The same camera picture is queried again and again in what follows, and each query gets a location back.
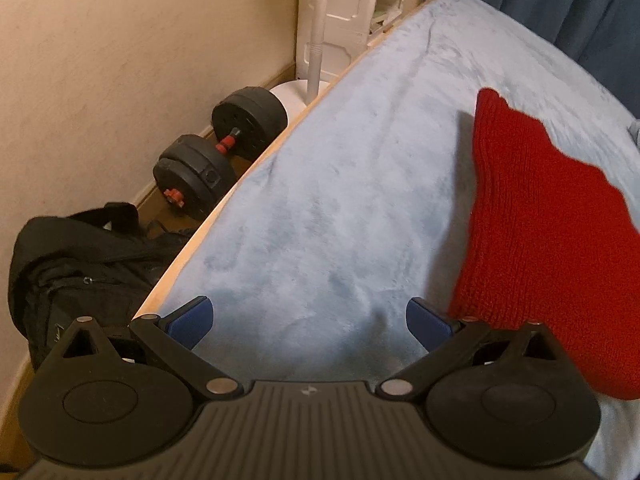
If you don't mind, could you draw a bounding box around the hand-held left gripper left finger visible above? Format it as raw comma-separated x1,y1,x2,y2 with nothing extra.
60,296,246,402

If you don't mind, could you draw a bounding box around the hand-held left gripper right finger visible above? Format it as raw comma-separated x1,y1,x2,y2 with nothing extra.
375,297,568,403

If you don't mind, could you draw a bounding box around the red knit cardigan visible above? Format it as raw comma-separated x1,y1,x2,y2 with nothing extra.
447,87,640,401

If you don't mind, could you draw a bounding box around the black bag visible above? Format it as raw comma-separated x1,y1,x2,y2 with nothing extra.
7,201,195,372

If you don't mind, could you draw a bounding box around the black dumbbell with red collars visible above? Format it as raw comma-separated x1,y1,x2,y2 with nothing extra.
152,86,289,222

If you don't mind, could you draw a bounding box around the bed with light blue sheet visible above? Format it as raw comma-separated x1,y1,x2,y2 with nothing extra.
132,0,640,471

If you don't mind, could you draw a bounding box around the white standing fan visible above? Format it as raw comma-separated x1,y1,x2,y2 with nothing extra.
269,0,333,122

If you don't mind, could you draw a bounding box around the white plastic shelf unit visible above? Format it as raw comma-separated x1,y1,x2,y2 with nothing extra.
297,0,427,82

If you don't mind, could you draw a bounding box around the dark blue curtain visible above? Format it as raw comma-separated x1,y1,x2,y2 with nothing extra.
425,0,640,126

